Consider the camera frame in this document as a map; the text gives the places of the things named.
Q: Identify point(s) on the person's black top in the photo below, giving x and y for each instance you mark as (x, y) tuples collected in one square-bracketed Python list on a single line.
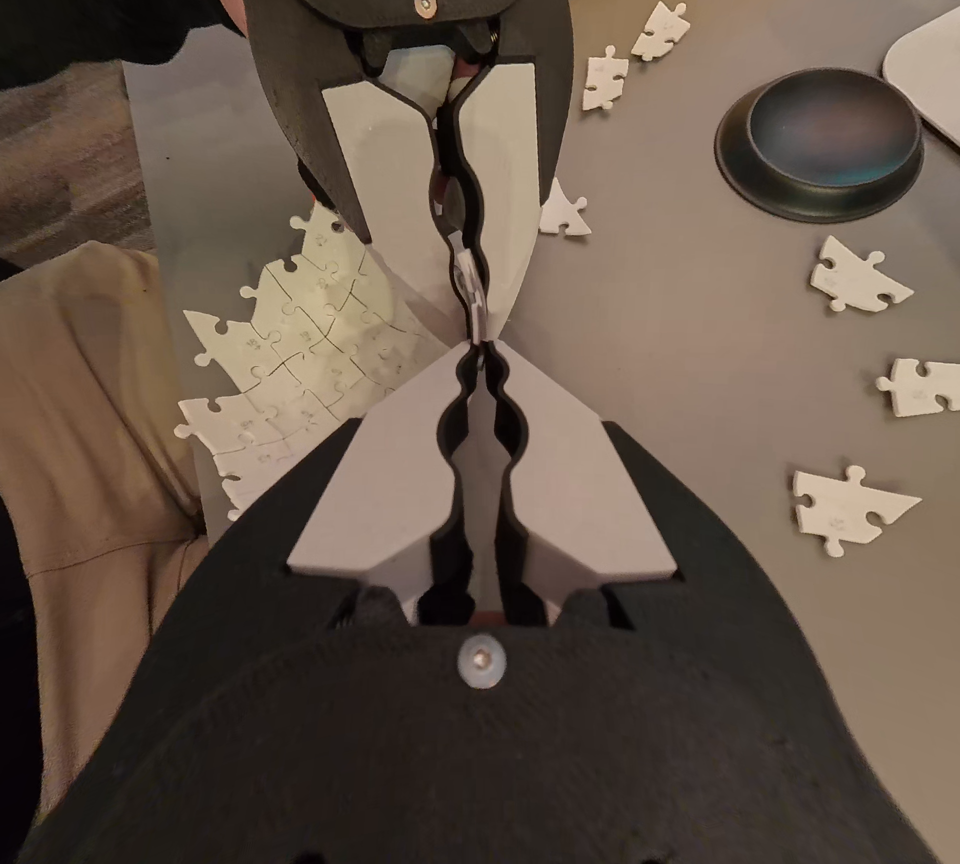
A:
[(19, 654)]

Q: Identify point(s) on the assembled white puzzle ball section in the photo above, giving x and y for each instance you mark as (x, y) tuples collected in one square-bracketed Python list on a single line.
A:
[(300, 354)]

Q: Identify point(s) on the white flat rounded object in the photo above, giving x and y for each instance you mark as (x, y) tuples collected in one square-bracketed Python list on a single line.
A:
[(930, 76)]

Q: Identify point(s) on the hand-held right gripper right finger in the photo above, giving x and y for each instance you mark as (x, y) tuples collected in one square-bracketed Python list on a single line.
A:
[(585, 489)]

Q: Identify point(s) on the white puzzle piece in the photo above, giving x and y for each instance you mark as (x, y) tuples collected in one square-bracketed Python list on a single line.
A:
[(847, 511), (919, 388), (855, 279)]

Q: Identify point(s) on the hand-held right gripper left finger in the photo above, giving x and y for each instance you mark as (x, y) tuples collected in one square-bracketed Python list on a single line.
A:
[(375, 489)]

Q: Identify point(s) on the small joined puzzle bit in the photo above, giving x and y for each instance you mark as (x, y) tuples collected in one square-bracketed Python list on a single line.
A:
[(660, 31)]

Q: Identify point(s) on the two-piece joined puzzle strip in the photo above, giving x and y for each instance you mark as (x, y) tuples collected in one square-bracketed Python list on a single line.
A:
[(604, 80)]

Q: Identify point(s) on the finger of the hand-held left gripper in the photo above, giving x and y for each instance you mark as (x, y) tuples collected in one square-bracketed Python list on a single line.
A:
[(510, 151), (382, 174)]

